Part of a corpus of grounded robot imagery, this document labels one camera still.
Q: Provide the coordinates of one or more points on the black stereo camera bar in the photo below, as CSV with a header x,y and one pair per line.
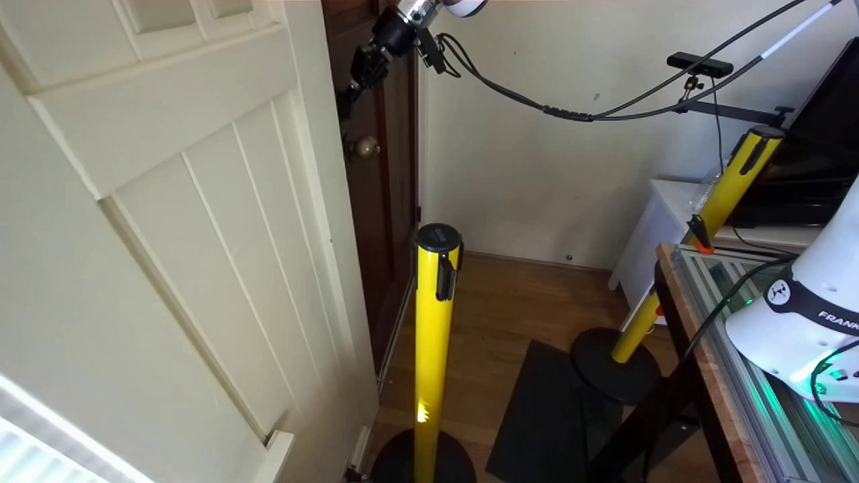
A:
x,y
699,63

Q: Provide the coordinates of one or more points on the upright yellow stanchion post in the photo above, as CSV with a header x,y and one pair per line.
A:
x,y
430,357

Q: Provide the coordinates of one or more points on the leaning yellow stanchion post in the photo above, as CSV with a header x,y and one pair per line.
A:
x,y
638,335

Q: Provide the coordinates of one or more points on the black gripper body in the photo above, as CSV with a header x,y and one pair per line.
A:
x,y
395,31

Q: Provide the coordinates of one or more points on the black camera boom stand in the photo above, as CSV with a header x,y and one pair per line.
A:
x,y
735,110

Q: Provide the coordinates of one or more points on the white radiator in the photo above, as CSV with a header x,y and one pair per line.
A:
x,y
37,447

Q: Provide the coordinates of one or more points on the dark brown wooden door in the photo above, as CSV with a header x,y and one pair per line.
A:
x,y
384,196

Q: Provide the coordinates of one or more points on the brass door knob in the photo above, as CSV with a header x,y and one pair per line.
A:
x,y
367,145

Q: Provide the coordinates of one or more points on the orange black clamp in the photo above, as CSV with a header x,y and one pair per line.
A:
x,y
699,235

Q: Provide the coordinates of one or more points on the white cabinet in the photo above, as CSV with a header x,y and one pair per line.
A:
x,y
661,224

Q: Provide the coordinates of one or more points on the white panelled door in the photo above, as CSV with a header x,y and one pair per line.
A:
x,y
178,268

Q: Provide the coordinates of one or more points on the black floor mat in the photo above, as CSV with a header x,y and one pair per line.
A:
x,y
545,419

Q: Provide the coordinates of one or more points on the black monitor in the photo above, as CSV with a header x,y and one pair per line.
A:
x,y
806,169

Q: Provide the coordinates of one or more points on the robot table with aluminium plate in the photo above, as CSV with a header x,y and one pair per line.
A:
x,y
715,404

